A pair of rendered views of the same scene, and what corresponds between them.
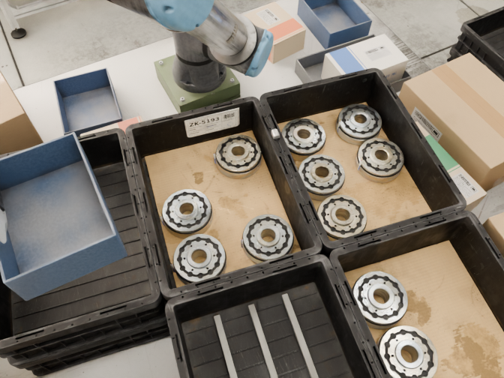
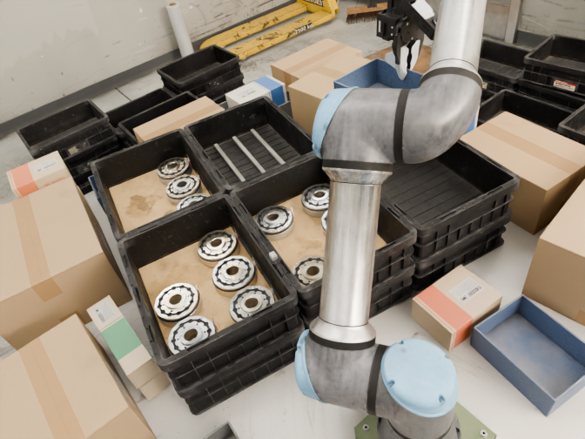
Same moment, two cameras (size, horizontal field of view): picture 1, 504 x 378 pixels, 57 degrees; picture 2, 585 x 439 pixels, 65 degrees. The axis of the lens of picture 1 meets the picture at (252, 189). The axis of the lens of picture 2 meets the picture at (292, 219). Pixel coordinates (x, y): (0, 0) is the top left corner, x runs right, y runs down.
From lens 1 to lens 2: 1.30 m
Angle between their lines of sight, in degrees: 79
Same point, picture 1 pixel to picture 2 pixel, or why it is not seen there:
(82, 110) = (550, 361)
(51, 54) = not seen: outside the picture
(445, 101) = (87, 386)
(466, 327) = (142, 215)
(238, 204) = (304, 246)
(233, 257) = (298, 212)
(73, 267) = (354, 82)
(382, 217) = (184, 263)
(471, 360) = (145, 201)
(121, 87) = (531, 415)
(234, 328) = not seen: hidden behind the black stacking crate
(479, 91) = (37, 413)
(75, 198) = not seen: hidden behind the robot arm
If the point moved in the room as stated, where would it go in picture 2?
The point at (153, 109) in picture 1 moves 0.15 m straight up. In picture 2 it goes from (461, 388) to (470, 350)
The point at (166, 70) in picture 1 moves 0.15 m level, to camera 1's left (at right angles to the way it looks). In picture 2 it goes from (467, 422) to (543, 404)
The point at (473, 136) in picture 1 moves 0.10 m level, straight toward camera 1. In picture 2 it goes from (76, 344) to (108, 308)
